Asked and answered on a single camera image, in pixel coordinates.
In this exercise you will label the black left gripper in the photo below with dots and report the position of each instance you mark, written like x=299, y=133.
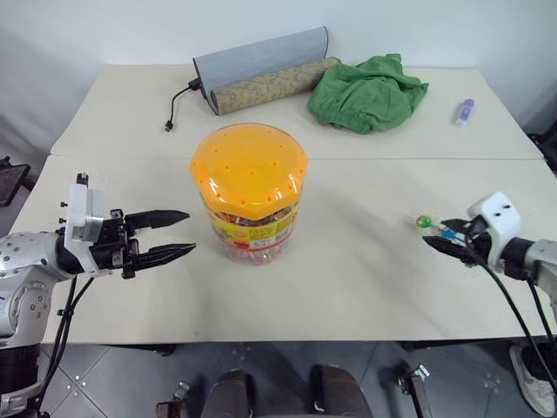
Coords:
x=111, y=246

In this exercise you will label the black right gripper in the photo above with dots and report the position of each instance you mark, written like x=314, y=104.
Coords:
x=475, y=244

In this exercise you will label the green lollipop with blue wrapper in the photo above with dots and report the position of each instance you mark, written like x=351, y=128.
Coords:
x=421, y=221

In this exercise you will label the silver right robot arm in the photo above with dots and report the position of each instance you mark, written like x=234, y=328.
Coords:
x=539, y=254

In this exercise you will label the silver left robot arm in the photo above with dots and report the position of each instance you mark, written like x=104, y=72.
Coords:
x=26, y=261

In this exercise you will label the clear plastic lollipop jar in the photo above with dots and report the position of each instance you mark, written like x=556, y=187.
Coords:
x=257, y=239

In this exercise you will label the orange perforated jar lid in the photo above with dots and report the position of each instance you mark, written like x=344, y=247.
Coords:
x=248, y=165

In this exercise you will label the small purple white bottle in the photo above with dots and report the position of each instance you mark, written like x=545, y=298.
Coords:
x=465, y=112

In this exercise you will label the black chair part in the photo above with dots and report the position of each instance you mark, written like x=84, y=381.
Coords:
x=546, y=150

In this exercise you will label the black tablet on stand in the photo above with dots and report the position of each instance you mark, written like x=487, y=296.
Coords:
x=11, y=178

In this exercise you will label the crumpled green cloth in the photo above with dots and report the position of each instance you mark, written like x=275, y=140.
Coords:
x=365, y=98

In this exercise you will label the white sneaker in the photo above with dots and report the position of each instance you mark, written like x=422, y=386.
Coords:
x=533, y=383

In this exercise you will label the dark rounded shape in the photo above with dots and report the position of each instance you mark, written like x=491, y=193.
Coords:
x=341, y=392
x=228, y=394

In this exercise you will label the speckled cork rolled mat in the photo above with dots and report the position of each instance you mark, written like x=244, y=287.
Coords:
x=270, y=85

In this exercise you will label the grey rolled mat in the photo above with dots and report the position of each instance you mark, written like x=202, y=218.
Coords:
x=261, y=61

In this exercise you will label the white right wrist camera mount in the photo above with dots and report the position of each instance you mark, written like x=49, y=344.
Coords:
x=498, y=217

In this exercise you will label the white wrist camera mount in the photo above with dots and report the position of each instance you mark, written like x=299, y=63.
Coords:
x=498, y=217
x=80, y=209

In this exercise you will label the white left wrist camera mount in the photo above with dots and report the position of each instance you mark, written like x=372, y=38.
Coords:
x=80, y=209

